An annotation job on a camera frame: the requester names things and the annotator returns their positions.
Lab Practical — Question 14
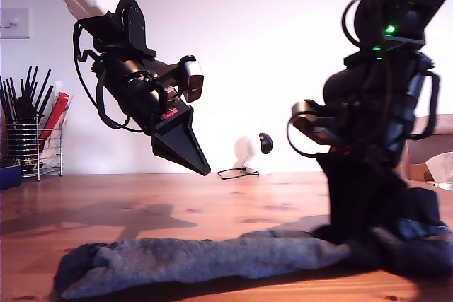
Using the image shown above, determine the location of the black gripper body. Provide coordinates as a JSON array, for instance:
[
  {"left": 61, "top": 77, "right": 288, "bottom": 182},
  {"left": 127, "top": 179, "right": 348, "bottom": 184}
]
[{"left": 116, "top": 81, "right": 195, "bottom": 137}]

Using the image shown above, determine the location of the grey sock dark cuff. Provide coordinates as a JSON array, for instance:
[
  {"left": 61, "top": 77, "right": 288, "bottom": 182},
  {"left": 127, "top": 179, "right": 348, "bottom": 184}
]
[
  {"left": 52, "top": 229, "right": 355, "bottom": 299},
  {"left": 313, "top": 187, "right": 452, "bottom": 274}
]

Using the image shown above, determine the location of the brown cardboard box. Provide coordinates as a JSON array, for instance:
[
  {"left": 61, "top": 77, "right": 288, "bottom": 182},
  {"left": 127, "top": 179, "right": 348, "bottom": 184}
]
[{"left": 406, "top": 163, "right": 435, "bottom": 182}]

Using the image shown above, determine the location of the white tissue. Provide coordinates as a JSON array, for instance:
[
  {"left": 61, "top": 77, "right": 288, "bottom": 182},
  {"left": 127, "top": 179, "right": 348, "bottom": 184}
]
[{"left": 424, "top": 152, "right": 453, "bottom": 185}]

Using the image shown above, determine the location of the wooden chair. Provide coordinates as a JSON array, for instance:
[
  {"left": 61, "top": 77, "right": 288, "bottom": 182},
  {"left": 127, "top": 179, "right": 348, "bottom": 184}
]
[{"left": 403, "top": 113, "right": 453, "bottom": 181}]

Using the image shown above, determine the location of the red package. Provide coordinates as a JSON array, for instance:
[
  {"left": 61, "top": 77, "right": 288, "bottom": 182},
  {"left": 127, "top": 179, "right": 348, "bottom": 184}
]
[{"left": 40, "top": 92, "right": 71, "bottom": 151}]

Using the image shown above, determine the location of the black chopstick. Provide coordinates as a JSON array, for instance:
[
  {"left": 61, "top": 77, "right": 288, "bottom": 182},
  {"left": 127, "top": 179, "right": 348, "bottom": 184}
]
[
  {"left": 38, "top": 85, "right": 56, "bottom": 121},
  {"left": 28, "top": 65, "right": 40, "bottom": 108},
  {"left": 33, "top": 69, "right": 53, "bottom": 119},
  {"left": 0, "top": 76, "right": 12, "bottom": 122},
  {"left": 10, "top": 77, "right": 21, "bottom": 122},
  {"left": 21, "top": 65, "right": 33, "bottom": 105}
]

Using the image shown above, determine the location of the blue box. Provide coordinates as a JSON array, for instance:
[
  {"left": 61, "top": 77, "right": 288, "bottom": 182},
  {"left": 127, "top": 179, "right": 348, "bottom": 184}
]
[{"left": 0, "top": 165, "right": 23, "bottom": 190}]

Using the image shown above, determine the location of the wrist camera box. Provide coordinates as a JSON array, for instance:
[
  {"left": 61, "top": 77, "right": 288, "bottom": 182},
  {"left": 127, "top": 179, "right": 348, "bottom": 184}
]
[
  {"left": 178, "top": 54, "right": 207, "bottom": 104},
  {"left": 290, "top": 99, "right": 340, "bottom": 144}
]

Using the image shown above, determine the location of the black security camera cable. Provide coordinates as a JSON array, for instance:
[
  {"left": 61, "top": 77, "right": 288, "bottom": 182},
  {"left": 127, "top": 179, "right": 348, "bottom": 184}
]
[{"left": 217, "top": 167, "right": 261, "bottom": 181}]

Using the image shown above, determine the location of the white round security camera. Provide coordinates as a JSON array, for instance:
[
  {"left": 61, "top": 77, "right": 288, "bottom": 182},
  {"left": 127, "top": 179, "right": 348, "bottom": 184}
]
[{"left": 236, "top": 132, "right": 275, "bottom": 177}]

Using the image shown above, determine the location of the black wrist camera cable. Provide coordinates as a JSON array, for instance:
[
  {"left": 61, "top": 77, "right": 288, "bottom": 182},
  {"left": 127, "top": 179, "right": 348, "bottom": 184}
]
[{"left": 286, "top": 114, "right": 321, "bottom": 158}]

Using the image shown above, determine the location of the chrome wire rack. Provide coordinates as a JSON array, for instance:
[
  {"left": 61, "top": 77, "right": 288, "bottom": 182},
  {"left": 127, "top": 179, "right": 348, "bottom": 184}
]
[{"left": 38, "top": 123, "right": 65, "bottom": 182}]

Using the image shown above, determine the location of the white light switch plate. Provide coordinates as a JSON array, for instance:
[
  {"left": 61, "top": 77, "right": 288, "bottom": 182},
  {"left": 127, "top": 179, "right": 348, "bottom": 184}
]
[{"left": 0, "top": 7, "right": 32, "bottom": 40}]

